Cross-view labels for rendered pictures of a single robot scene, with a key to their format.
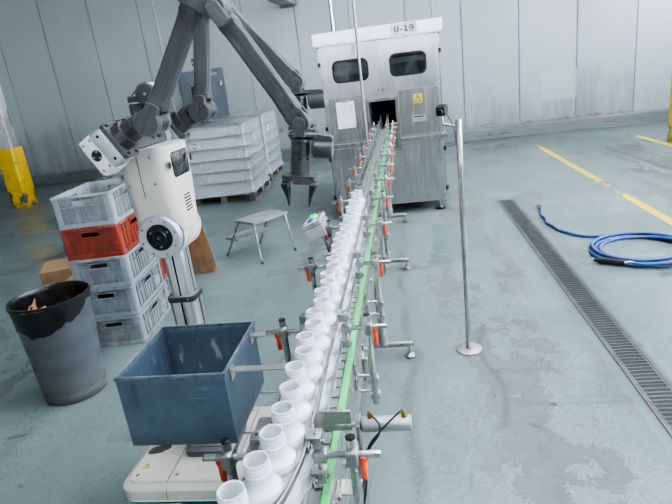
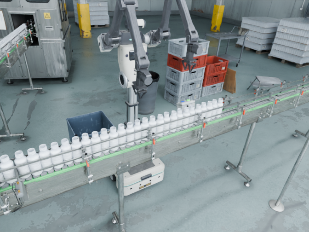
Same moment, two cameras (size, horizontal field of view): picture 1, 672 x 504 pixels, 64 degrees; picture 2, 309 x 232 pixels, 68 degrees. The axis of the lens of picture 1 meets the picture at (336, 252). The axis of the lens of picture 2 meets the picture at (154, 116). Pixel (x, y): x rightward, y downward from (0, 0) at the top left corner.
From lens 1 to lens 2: 1.36 m
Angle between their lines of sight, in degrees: 45
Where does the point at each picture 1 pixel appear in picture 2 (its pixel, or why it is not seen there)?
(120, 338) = (171, 100)
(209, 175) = (283, 46)
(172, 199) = (126, 68)
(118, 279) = (177, 79)
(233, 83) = not seen: outside the picture
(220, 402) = not seen: hidden behind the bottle
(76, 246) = (170, 60)
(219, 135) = (299, 28)
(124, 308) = (175, 91)
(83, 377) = (143, 107)
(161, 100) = (111, 32)
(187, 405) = not seen: hidden behind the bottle
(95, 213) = (179, 51)
